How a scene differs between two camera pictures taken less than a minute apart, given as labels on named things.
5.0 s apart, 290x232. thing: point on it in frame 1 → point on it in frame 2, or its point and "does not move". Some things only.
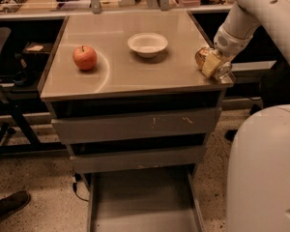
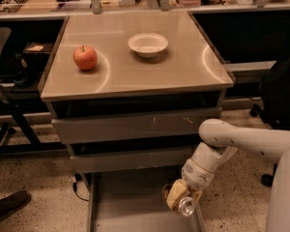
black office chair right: x=278 y=87 does not move
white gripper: x=229 y=44 → x=197 y=174
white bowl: x=147 y=44 does not move
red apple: x=85 y=57 does not move
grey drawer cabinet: x=127 y=94 does not move
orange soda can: x=212 y=64 → x=184 y=206
